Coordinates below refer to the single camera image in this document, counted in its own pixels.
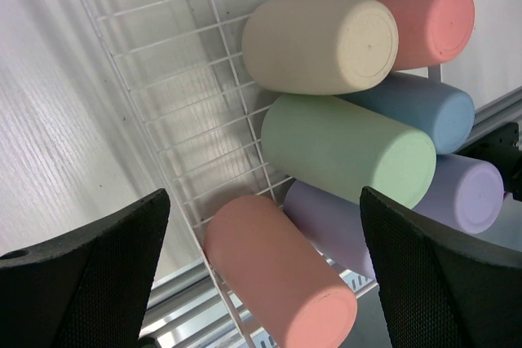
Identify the large purple cup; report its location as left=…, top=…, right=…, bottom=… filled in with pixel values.
left=414, top=154, right=504, bottom=234

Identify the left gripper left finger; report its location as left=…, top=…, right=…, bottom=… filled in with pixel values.
left=1, top=189, right=170, bottom=347

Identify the small purple cup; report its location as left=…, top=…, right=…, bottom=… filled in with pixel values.
left=283, top=180, right=375, bottom=280

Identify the beige cup rear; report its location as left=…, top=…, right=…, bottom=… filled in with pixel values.
left=241, top=0, right=399, bottom=95

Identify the pink cup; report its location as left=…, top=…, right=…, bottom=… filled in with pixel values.
left=376, top=0, right=475, bottom=71
left=204, top=196, right=341, bottom=326

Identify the clear wire dish rack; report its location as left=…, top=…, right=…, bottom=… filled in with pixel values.
left=81, top=0, right=291, bottom=347

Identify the light blue cup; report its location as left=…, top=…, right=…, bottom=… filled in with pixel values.
left=339, top=73, right=475, bottom=155

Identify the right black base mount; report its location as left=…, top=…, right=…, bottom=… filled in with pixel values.
left=457, top=122, right=521, bottom=201

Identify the pink cup front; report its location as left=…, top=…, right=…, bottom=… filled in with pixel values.
left=204, top=196, right=341, bottom=326

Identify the aluminium front rail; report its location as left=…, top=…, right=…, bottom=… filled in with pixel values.
left=138, top=87, right=521, bottom=347

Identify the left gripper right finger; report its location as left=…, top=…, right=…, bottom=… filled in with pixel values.
left=360, top=187, right=521, bottom=347

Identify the green cup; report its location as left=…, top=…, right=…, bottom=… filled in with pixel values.
left=261, top=94, right=436, bottom=208

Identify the pink cup rear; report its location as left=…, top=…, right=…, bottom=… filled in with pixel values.
left=376, top=0, right=475, bottom=71

